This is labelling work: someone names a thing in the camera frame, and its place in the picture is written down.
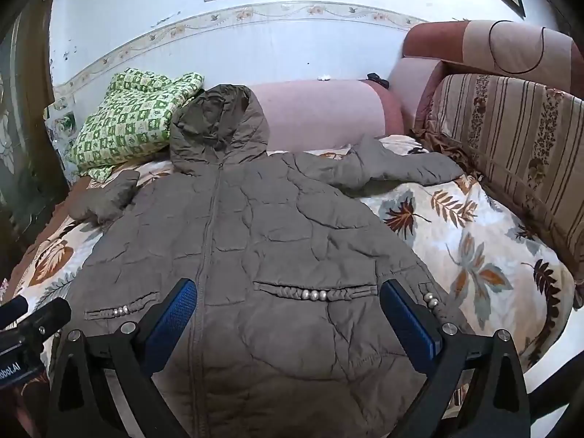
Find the white printed plastic bag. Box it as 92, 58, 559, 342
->
45, 99, 76, 180

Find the grey-brown hooded puffer jacket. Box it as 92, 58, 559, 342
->
68, 84, 475, 438

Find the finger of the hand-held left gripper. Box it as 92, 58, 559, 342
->
17, 298, 72, 353
0, 296, 29, 329

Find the dark cabinet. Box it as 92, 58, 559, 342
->
0, 0, 70, 249

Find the green checkered quilt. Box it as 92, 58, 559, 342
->
64, 68, 204, 182

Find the leaf-print blanket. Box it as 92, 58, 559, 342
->
9, 134, 576, 438

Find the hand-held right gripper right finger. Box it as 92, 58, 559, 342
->
380, 278, 532, 438

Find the striped floral cushion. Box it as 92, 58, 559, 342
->
417, 73, 584, 286

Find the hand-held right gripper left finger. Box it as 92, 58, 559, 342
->
46, 277, 198, 438

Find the pink sofa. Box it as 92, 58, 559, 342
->
249, 19, 582, 156

